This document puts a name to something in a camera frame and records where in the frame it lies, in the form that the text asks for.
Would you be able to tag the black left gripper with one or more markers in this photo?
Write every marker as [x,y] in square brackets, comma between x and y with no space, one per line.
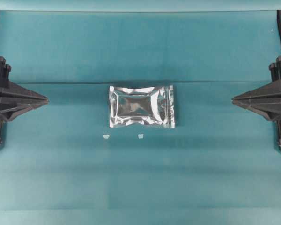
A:
[14,90]

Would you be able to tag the silver zip bag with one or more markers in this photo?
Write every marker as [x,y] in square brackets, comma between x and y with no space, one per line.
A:
[150,106]

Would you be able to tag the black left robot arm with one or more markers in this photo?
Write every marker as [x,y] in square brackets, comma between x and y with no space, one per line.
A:
[15,100]

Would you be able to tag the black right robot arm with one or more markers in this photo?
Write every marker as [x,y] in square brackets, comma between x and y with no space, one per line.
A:
[266,100]

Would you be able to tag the teal table cloth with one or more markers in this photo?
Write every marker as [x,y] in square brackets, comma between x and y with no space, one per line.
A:
[220,165]

